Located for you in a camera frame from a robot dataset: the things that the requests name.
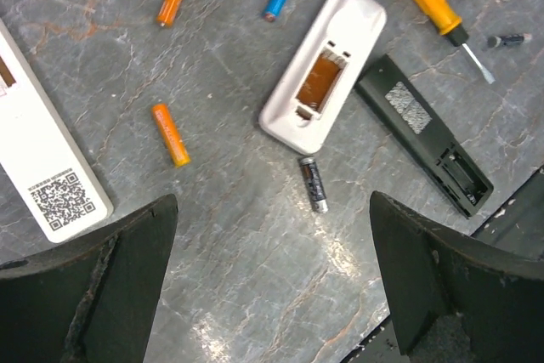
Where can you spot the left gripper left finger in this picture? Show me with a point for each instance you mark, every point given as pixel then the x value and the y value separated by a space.
pixel 93 298

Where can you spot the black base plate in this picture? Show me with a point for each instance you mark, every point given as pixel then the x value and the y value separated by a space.
pixel 517 225

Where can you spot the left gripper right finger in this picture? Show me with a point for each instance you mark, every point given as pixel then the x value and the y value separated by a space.
pixel 434 275

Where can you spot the black remote control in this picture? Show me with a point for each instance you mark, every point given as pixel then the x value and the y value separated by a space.
pixel 420 130

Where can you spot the black battery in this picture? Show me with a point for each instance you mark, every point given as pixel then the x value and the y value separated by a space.
pixel 508 40
pixel 314 184

